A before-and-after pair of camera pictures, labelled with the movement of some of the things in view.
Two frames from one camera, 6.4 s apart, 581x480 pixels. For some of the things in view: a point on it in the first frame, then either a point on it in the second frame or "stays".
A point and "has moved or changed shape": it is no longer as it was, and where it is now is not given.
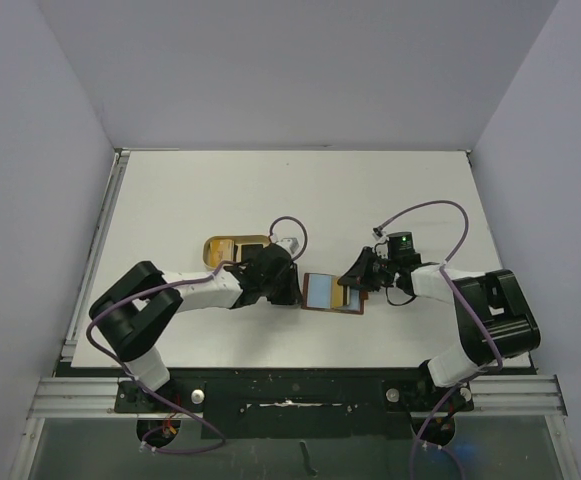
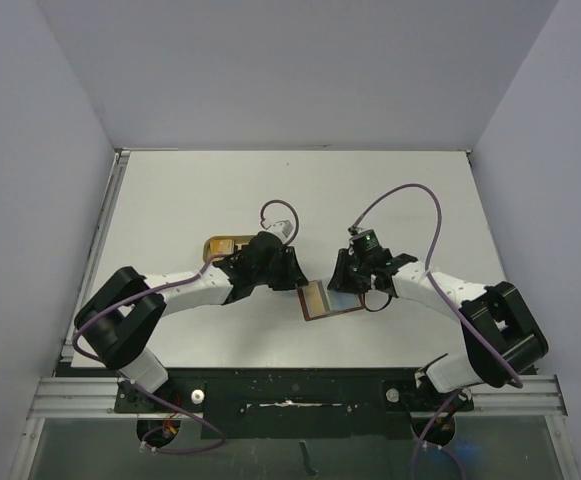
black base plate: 298,406 stays
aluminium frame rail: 520,394 stays
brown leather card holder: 323,292 has moved or changed shape
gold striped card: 338,294 to 316,298
